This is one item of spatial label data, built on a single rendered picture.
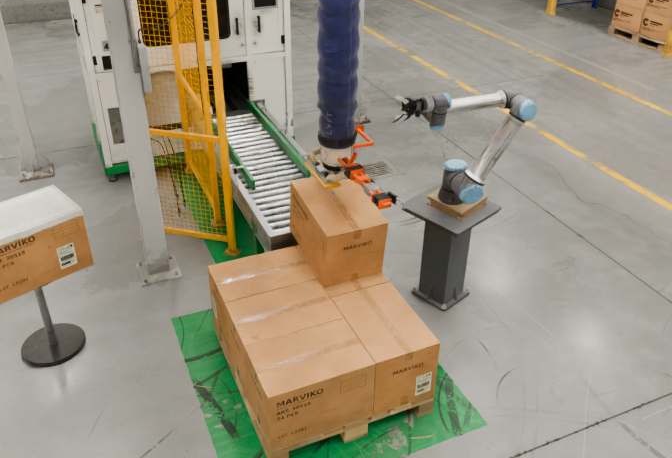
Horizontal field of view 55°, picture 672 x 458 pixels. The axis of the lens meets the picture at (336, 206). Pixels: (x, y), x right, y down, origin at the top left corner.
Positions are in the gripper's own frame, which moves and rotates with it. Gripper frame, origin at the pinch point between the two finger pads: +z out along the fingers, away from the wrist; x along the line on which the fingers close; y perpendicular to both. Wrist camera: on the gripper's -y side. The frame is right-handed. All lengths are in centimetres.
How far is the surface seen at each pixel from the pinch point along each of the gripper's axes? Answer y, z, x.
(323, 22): 20, 33, 47
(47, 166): 341, 196, -158
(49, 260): 56, 192, -85
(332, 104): 16.8, 29.3, 1.9
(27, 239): 53, 200, -67
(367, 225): -5, 15, -68
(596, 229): 46, -232, -163
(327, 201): 25, 29, -65
